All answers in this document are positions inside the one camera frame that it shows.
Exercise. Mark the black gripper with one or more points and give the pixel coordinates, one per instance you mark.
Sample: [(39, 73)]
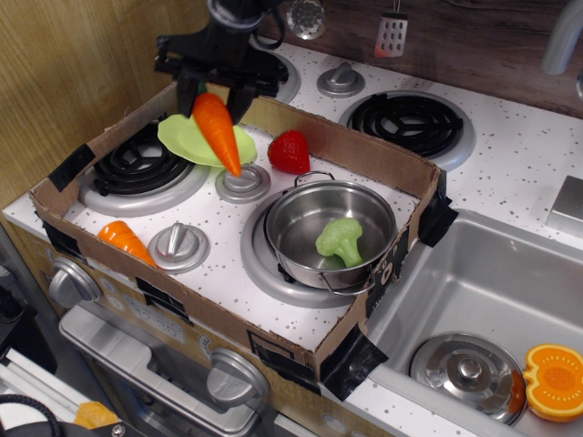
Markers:
[(222, 57)]

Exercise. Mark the orange toy carrot green top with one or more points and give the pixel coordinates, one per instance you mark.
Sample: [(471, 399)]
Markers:
[(215, 124)]

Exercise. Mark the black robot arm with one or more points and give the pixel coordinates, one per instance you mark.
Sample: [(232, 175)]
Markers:
[(245, 17)]

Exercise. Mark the light green plastic plate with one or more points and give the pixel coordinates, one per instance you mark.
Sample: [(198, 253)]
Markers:
[(183, 138)]

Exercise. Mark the small orange toy carrot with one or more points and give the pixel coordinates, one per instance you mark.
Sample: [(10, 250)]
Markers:
[(118, 234)]

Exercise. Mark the red toy strawberry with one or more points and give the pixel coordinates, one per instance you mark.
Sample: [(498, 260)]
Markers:
[(289, 153)]

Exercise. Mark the front left black burner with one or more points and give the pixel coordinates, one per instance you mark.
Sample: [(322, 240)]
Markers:
[(140, 177)]

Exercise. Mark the silver stovetop knob centre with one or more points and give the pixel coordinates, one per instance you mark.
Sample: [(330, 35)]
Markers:
[(253, 183)]

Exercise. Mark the silver stovetop knob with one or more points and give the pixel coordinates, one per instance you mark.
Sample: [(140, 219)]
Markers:
[(179, 248), (340, 82), (253, 183)]

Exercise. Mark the hanging metal strainer ladle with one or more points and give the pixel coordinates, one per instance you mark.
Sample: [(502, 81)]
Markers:
[(306, 18)]

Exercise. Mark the silver stovetop knob back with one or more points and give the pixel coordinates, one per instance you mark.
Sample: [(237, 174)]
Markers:
[(340, 82)]

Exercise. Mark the stainless steel pot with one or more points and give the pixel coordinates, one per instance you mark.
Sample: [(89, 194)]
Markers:
[(298, 216)]

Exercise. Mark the silver stovetop knob front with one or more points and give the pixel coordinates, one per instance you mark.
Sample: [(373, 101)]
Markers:
[(179, 248)]

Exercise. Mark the hanging slotted metal spatula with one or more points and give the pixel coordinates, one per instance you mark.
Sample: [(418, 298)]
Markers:
[(391, 33)]

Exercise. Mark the green toy broccoli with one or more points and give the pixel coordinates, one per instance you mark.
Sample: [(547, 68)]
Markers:
[(340, 238)]

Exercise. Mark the back right black burner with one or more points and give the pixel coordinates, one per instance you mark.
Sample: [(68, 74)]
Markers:
[(425, 124)]

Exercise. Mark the silver oven knob left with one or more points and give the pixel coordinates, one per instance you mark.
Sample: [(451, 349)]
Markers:
[(71, 285)]

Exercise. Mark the silver oven knob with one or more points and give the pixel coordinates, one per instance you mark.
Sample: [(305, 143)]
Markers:
[(71, 285), (234, 381)]

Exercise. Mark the silver oven knob right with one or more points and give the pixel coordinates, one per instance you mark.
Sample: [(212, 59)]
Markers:
[(234, 381)]

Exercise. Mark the cardboard fence with black tape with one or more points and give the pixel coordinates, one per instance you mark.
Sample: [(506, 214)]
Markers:
[(223, 294)]

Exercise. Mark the metal sink basin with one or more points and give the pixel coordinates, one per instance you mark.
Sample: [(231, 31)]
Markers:
[(489, 279)]

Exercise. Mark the silver faucet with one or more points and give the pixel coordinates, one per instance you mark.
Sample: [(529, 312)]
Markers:
[(563, 39)]

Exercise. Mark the silver faucet base block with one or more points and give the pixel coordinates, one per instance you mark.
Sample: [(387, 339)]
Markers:
[(566, 212)]

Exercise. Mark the steel pot lid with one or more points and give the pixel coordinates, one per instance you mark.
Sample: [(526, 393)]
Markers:
[(473, 370)]

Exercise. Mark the orange toy half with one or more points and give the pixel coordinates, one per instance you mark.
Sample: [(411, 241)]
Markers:
[(554, 382)]

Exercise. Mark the silver oven door handle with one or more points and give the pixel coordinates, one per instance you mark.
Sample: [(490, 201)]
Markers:
[(163, 392)]

